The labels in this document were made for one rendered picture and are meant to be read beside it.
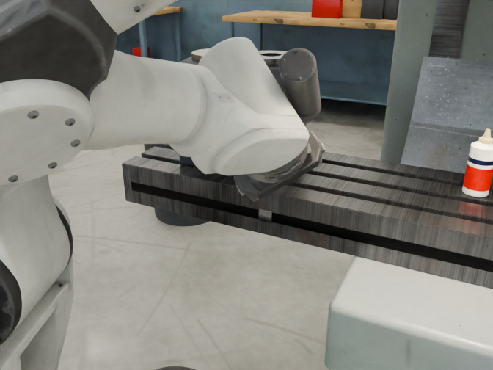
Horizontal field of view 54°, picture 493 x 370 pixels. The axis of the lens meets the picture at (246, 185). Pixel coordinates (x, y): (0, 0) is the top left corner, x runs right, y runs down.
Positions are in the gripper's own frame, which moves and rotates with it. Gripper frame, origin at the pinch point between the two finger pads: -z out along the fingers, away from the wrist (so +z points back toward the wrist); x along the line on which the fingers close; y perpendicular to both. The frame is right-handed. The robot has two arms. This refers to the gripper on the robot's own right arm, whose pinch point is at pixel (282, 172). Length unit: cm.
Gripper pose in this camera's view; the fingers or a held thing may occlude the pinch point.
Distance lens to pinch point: 69.4
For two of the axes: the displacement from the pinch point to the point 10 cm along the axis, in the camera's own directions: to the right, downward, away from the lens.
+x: 8.7, -5.0, -0.5
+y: -4.6, -8.3, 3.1
